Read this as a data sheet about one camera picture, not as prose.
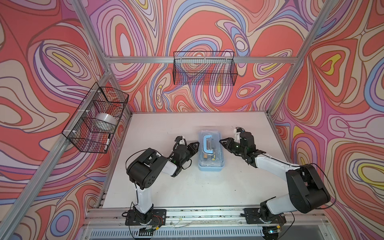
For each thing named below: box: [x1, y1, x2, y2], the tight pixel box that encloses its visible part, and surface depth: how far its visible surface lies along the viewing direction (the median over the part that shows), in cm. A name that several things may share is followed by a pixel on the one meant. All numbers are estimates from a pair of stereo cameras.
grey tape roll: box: [93, 112, 117, 133], surface depth 74 cm
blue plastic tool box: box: [198, 131, 225, 172], surface depth 87 cm
